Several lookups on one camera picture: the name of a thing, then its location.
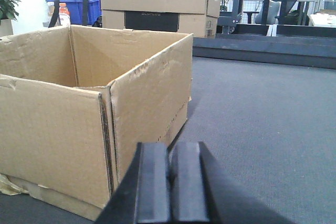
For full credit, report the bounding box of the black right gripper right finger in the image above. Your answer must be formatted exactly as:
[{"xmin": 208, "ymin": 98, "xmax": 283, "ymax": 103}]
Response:
[{"xmin": 171, "ymin": 142, "xmax": 292, "ymax": 223}]

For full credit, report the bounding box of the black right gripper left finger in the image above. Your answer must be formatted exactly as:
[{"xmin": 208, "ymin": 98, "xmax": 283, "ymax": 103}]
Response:
[{"xmin": 95, "ymin": 143, "xmax": 171, "ymax": 223}]

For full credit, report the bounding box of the brown cardboard carton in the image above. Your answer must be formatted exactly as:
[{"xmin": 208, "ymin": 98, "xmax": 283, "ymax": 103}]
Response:
[{"xmin": 1, "ymin": 25, "xmax": 193, "ymax": 220}]

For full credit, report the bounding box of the large closed cardboard box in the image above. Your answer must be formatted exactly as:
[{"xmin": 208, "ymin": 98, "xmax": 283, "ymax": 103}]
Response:
[{"xmin": 101, "ymin": 0, "xmax": 221, "ymax": 38}]

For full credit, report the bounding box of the orange drink bottle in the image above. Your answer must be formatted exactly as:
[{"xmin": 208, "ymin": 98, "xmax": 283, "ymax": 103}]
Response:
[{"xmin": 59, "ymin": 3, "xmax": 71, "ymax": 26}]

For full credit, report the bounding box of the blue crate in background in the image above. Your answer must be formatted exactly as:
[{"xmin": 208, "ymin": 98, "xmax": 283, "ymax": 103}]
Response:
[{"xmin": 46, "ymin": 0, "xmax": 101, "ymax": 25}]

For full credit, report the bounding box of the green potted plant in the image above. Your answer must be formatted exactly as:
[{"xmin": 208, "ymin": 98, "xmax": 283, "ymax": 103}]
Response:
[{"xmin": 1, "ymin": 0, "xmax": 20, "ymax": 21}]

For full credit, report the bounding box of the black conveyor side frame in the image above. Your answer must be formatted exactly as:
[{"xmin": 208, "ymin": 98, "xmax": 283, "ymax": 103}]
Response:
[{"xmin": 193, "ymin": 25, "xmax": 335, "ymax": 69}]

